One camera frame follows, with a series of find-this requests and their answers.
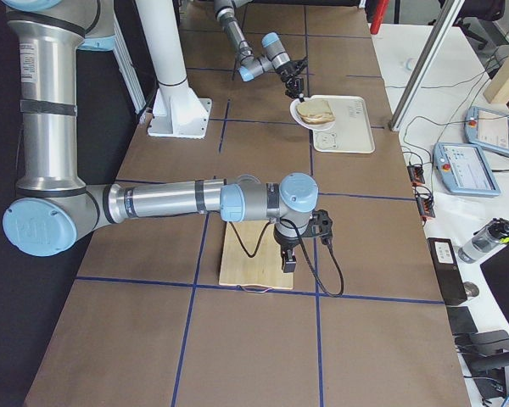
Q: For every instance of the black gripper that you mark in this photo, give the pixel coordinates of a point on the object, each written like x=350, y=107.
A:
x=285, y=244
x=290, y=76

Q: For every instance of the white round plate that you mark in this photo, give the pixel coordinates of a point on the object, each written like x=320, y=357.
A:
x=298, y=119

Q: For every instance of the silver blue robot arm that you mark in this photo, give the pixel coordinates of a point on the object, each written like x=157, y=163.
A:
x=250, y=46
x=58, y=208

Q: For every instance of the bread slice under egg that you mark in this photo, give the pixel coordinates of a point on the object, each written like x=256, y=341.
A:
x=318, y=119

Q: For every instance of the wooden cutting board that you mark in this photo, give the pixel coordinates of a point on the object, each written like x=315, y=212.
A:
x=251, y=257

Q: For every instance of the white bear tray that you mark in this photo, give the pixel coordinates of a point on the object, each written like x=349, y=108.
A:
x=351, y=131

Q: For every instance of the red object at back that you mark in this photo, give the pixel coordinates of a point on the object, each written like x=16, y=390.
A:
x=378, y=15

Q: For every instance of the white pillar with base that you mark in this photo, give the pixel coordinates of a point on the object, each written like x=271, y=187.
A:
x=177, y=110

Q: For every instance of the far orange black adapter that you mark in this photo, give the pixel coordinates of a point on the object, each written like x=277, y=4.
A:
x=416, y=174

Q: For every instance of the orange black adapter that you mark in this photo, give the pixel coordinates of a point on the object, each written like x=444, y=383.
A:
x=416, y=174
x=425, y=205

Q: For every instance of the near orange black adapter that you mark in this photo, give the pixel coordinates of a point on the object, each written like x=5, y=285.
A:
x=425, y=205

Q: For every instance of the black box with label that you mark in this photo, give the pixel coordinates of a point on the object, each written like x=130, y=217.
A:
x=447, y=271

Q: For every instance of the near blue teach pendant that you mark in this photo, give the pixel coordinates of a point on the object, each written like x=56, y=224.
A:
x=464, y=170

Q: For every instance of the blue teach pendant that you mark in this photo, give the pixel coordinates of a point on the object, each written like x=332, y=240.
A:
x=464, y=170
x=488, y=129

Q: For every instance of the far blue teach pendant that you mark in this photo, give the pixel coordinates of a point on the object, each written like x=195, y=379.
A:
x=488, y=129

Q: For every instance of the clear water bottle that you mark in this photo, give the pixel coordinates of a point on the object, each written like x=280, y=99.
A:
x=492, y=235

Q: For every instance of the black stand base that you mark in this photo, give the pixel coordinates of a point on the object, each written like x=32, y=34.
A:
x=486, y=354

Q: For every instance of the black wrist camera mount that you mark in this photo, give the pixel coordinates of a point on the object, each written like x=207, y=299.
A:
x=320, y=225

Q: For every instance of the aluminium frame post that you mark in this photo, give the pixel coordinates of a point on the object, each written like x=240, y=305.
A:
x=442, y=25

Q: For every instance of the aluminium rail behind pillar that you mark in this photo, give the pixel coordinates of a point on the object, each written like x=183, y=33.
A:
x=126, y=68

